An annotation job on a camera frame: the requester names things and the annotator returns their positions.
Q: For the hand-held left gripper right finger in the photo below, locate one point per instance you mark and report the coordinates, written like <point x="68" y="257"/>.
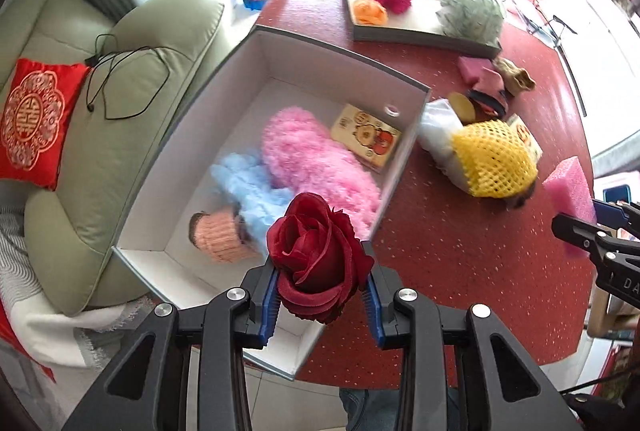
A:
<point x="373" y="313"/>

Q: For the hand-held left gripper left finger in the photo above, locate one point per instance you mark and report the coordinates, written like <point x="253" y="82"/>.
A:
<point x="270" y="311"/>

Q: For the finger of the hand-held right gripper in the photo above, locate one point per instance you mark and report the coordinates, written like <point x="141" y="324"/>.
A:
<point x="580" y="233"/>
<point x="612" y="212"/>

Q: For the pink foam sponge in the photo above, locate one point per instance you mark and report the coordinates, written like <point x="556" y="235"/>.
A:
<point x="570" y="183"/>

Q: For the dark red fabric rose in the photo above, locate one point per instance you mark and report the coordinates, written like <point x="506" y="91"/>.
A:
<point x="315" y="256"/>

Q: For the peach knitted pot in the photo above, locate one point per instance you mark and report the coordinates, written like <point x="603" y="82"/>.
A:
<point x="220" y="233"/>

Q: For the yellow foam fruit net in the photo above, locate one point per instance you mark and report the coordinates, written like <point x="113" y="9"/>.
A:
<point x="492" y="158"/>

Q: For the light blue fluffy cloth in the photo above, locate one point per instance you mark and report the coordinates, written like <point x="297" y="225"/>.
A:
<point x="245" y="191"/>

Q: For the pink fluffy cloth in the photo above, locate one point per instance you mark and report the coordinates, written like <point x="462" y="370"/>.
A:
<point x="310" y="156"/>

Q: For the yellow cartoon card packet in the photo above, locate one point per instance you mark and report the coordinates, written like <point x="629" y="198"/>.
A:
<point x="367" y="138"/>

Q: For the large grey cardboard box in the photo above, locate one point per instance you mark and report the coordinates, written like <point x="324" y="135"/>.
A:
<point x="210" y="121"/>

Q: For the mustard yellow soft disc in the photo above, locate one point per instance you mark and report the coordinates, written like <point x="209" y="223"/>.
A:
<point x="462" y="107"/>

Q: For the person's blue jeans legs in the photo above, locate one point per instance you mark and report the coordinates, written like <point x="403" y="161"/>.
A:
<point x="370" y="411"/>

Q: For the brown fabric pouch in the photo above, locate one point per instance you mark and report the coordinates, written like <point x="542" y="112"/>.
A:
<point x="517" y="78"/>

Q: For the green leather sofa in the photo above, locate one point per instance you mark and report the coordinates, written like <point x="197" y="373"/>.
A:
<point x="125" y="151"/>

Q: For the white fringed blanket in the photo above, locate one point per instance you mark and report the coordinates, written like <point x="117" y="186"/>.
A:
<point x="50" y="331"/>

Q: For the green mesh bath loofah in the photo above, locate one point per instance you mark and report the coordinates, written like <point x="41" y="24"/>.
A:
<point x="470" y="13"/>

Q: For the grey striped cloth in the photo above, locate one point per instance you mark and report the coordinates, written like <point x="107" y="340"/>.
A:
<point x="15" y="256"/>

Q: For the shallow grey tray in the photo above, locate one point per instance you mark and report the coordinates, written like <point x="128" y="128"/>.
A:
<point x="400" y="26"/>

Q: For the red embroidered cushion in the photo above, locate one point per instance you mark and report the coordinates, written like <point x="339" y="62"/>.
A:
<point x="35" y="121"/>

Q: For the orange fabric flower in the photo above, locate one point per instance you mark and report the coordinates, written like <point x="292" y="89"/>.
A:
<point x="370" y="11"/>

